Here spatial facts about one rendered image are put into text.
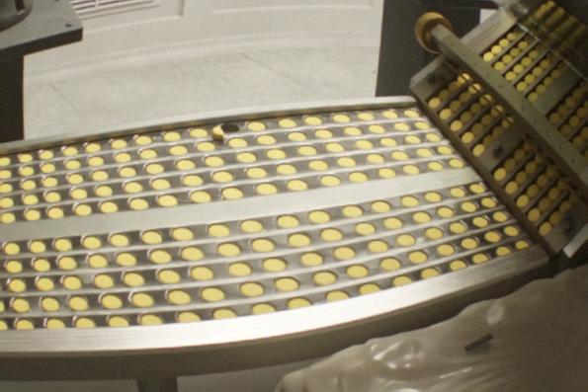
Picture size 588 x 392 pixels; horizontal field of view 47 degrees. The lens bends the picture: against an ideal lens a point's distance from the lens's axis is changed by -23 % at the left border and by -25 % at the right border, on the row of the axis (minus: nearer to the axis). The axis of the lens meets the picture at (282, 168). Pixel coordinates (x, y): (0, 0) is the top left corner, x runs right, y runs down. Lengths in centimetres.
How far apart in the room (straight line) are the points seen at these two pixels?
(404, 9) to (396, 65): 10
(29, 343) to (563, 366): 27
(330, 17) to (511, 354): 288
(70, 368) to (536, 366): 23
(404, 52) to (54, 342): 91
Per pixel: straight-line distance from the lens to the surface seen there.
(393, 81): 122
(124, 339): 36
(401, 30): 118
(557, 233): 47
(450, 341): 35
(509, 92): 53
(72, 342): 36
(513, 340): 36
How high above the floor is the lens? 121
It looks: 31 degrees down
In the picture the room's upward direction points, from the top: 6 degrees clockwise
